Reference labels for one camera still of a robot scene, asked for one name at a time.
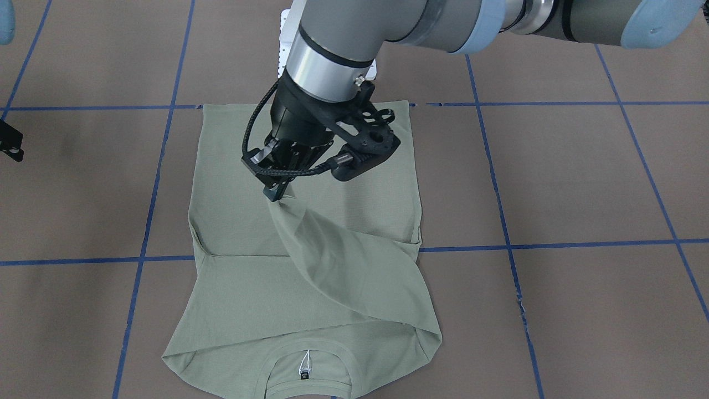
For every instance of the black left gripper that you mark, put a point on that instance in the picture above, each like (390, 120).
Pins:
(295, 123)

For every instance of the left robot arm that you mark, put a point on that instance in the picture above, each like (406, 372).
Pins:
(333, 44)

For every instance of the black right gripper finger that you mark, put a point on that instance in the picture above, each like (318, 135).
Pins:
(11, 140)

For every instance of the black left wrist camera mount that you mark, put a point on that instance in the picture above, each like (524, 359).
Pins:
(369, 139)

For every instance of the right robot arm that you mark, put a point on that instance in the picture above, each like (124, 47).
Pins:
(8, 24)

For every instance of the olive green long-sleeve shirt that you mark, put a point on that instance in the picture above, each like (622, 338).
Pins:
(317, 293)

